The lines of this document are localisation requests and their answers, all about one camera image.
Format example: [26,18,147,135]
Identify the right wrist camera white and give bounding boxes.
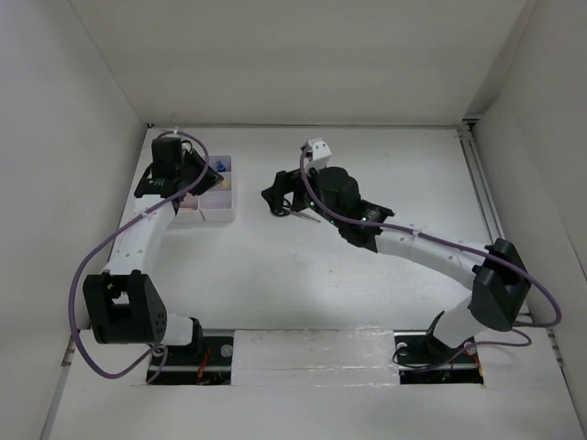
[302,137,332,171]

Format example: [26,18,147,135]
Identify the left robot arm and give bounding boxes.
[83,132,223,364]

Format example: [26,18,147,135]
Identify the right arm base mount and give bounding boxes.
[392,313,484,385]

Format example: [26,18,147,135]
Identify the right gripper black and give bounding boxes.
[261,159,344,228]

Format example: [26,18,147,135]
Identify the aluminium rail right side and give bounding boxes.
[457,119,505,240]

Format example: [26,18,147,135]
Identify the white six-compartment organizer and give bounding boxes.
[172,154,236,227]

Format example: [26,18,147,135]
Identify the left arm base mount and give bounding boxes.
[146,330,235,386]

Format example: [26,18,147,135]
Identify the black-handled scissors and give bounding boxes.
[271,200,320,223]

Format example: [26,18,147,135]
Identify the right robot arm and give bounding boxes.
[261,167,531,361]

